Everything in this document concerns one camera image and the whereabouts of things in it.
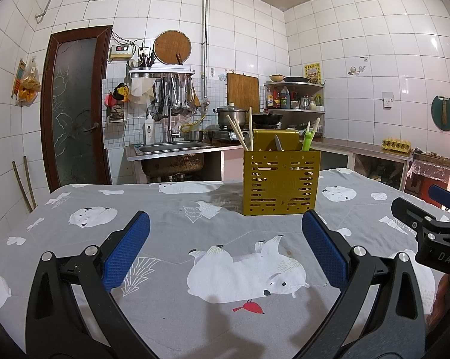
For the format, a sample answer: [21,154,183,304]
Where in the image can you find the metal corner shelf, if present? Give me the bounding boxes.
[264,81,326,115]

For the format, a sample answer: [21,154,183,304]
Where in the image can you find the knife holder with knives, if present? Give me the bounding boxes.
[137,50,156,70]

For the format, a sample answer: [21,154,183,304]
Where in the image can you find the white soap bottle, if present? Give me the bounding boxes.
[143,112,155,146]

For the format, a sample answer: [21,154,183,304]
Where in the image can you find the hanging red yellow scrubbers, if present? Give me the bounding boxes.
[104,85,130,107]

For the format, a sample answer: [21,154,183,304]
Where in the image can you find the black wok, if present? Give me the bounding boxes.
[252,110,283,127]

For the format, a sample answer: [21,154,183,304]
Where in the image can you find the green-handled metal fork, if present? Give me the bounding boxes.
[301,129,316,152]

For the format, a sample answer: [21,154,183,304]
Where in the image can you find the hanging white cloth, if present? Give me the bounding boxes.
[131,78,154,103]

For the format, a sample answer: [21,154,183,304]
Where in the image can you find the row of hanging metal utensils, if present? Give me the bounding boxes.
[152,75,203,118]

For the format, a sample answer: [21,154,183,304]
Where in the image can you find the steel sink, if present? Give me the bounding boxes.
[127,140,216,179]

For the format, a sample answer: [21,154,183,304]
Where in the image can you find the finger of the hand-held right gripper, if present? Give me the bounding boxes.
[429,185,450,215]
[391,197,450,237]

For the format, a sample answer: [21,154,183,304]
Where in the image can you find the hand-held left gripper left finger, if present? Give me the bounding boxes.
[25,210,152,359]

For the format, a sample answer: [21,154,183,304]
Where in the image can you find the metal wall pipe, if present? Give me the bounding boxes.
[35,0,210,100]

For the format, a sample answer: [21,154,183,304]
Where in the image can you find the metal wall rack shelf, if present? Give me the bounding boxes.
[128,65,196,79]

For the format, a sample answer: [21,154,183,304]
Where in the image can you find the hanging plastic bag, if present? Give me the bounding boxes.
[17,58,42,103]

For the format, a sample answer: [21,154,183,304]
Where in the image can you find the rectangular wooden cutting board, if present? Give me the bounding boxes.
[226,72,260,111]

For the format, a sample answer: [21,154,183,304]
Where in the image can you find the thin wooden stick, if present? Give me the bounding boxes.
[12,161,33,214]
[23,156,37,208]

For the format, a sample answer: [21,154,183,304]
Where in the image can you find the side table with lace cloth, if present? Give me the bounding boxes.
[406,153,450,199]

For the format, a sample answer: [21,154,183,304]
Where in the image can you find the yellow egg carton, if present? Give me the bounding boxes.
[382,137,413,153]

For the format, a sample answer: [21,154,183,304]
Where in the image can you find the yellow wall poster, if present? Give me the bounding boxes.
[304,63,321,85]

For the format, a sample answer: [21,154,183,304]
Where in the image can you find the round bamboo board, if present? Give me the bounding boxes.
[153,30,193,65]

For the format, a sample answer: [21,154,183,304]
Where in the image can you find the hanging colourful packet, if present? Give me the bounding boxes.
[11,59,27,98]

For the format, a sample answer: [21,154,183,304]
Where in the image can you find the white wall controller box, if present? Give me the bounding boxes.
[110,44,135,60]

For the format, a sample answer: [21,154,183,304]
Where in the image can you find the green round wall board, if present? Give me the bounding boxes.
[431,95,450,131]

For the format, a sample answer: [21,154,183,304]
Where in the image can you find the wooden-handled hanging brush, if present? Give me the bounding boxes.
[437,96,450,125]

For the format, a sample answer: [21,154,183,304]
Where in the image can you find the grey printed tablecloth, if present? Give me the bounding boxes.
[0,168,450,359]

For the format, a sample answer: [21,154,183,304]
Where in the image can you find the yellow perforated utensil holder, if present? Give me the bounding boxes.
[243,129,321,216]

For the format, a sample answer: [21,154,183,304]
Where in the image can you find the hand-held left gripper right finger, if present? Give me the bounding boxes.
[299,209,426,359]

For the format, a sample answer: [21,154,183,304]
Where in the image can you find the metal faucet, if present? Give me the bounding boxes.
[165,97,181,143]

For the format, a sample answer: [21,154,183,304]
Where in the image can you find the kitchen counter with cabinets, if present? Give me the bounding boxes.
[126,136,414,191]

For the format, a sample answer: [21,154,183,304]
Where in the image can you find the steel gas stove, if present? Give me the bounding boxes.
[206,125,296,143]

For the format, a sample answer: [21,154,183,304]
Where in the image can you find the steel pot with lid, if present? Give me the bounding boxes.
[213,103,250,127]

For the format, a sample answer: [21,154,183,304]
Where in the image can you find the brown frosted glass door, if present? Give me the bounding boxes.
[40,25,113,193]

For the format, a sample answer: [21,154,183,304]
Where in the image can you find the row of sauce bottles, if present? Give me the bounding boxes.
[266,86,323,110]

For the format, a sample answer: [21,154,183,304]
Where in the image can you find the person's right hand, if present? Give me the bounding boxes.
[427,275,450,326]

